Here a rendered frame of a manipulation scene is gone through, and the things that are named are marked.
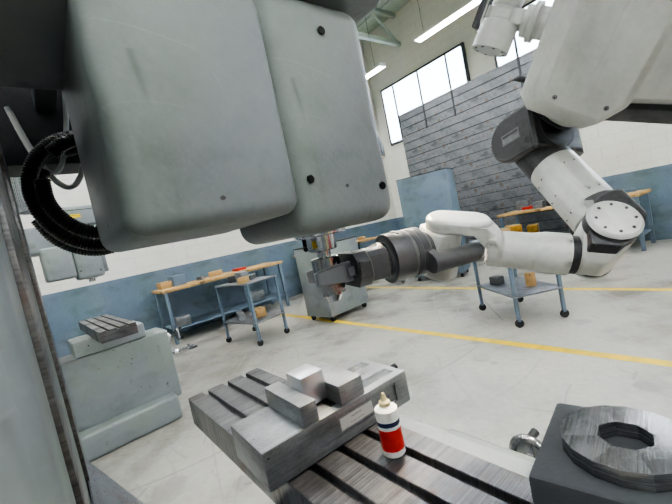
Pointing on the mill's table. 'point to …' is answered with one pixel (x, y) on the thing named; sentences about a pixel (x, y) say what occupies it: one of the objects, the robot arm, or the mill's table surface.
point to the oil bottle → (389, 428)
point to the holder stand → (604, 457)
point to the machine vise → (310, 424)
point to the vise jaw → (341, 383)
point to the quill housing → (321, 121)
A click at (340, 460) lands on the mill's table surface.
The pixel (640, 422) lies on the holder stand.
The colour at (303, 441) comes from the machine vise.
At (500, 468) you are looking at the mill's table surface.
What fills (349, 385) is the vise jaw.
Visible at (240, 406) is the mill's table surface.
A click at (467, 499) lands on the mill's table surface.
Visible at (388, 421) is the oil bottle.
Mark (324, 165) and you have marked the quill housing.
